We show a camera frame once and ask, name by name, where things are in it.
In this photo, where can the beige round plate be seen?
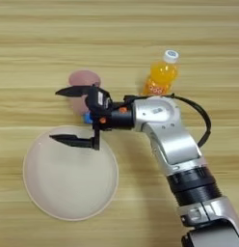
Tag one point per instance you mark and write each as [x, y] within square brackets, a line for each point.
[70, 180]

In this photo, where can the orange juice bottle white cap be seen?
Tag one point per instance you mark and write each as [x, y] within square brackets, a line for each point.
[160, 77]

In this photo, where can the blue tube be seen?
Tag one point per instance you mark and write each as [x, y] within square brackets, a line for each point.
[87, 118]

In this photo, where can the pink plastic cup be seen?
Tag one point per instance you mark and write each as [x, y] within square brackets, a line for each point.
[83, 77]

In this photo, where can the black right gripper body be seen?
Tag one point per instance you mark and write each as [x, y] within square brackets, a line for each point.
[119, 117]

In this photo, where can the small black box white label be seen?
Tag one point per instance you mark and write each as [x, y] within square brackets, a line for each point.
[98, 99]

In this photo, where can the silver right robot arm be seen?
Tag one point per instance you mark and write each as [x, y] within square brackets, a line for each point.
[176, 138]

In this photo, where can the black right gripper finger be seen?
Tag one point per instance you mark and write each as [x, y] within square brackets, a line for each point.
[74, 141]
[74, 91]

